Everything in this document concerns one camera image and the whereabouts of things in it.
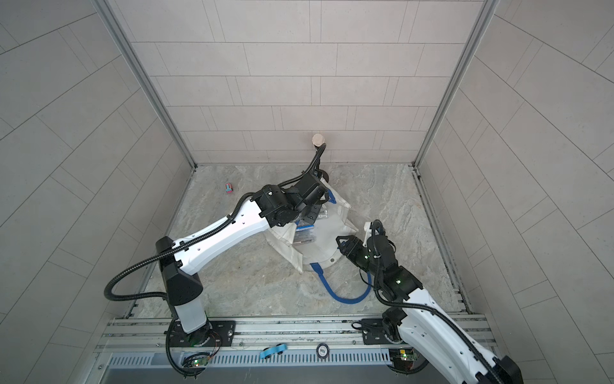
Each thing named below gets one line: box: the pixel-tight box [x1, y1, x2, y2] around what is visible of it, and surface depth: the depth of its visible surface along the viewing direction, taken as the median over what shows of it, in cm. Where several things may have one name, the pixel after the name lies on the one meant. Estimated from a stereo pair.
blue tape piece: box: [259, 344, 288, 360], surface depth 68 cm
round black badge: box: [315, 342, 330, 359], surface depth 70 cm
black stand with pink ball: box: [311, 132, 327, 159], surface depth 93 cm
